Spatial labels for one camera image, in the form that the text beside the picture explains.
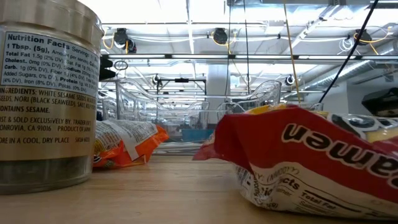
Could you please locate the gold lid seasoning jar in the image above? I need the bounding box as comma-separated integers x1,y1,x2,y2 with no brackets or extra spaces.
0,0,105,196

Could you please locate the orange white ramen packet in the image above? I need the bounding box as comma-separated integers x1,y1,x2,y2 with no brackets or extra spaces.
92,119,170,170

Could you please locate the red ramen packet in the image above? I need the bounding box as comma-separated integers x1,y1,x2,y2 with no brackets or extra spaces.
192,103,398,220

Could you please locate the clear plastic bin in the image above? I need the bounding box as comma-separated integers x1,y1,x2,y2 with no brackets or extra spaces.
114,77,282,156
99,91,125,121
295,101,325,112

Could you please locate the black ceiling cable reel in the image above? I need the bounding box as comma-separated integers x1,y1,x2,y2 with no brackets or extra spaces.
212,27,229,45
353,28,373,46
113,27,138,54

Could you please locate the black background frame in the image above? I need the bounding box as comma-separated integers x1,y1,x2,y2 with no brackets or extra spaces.
156,77,208,96

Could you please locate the yellow hanging cable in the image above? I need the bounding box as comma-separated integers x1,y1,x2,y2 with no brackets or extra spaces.
282,0,303,104

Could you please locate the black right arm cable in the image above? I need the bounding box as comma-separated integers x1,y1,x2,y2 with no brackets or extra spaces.
318,0,381,104

